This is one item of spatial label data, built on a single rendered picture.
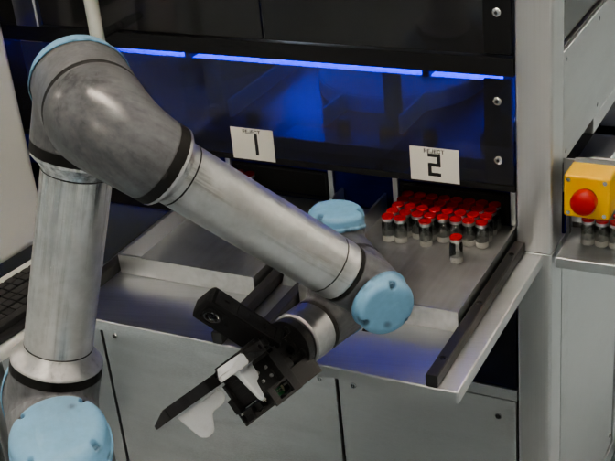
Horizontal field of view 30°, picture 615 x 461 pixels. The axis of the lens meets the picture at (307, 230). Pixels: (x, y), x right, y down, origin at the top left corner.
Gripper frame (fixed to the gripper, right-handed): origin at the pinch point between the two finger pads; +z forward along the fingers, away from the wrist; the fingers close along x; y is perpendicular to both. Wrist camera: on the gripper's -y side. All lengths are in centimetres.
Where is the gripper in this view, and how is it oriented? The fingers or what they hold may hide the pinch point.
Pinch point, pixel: (181, 401)
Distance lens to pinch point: 135.6
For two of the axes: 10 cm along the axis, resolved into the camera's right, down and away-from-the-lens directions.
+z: -5.8, 3.5, -7.4
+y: 5.8, 8.1, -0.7
